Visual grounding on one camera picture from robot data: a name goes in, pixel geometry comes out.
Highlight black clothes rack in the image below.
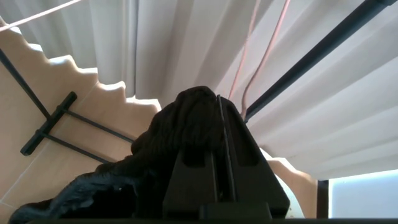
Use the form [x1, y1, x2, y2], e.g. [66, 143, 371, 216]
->
[0, 0, 398, 165]

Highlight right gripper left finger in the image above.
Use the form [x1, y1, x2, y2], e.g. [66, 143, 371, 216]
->
[162, 148, 220, 219]

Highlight white laundry basket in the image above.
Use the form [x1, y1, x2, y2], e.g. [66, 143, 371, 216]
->
[273, 172, 305, 218]

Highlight black shorts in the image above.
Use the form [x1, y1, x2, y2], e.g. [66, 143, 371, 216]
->
[9, 86, 225, 219]

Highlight beige curtain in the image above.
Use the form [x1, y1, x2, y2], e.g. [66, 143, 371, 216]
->
[0, 0, 398, 181]

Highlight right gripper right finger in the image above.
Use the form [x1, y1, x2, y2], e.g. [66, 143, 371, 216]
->
[216, 95, 290, 219]

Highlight pink clothes hanger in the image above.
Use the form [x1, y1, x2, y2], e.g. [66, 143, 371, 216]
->
[0, 0, 82, 33]
[228, 0, 292, 121]

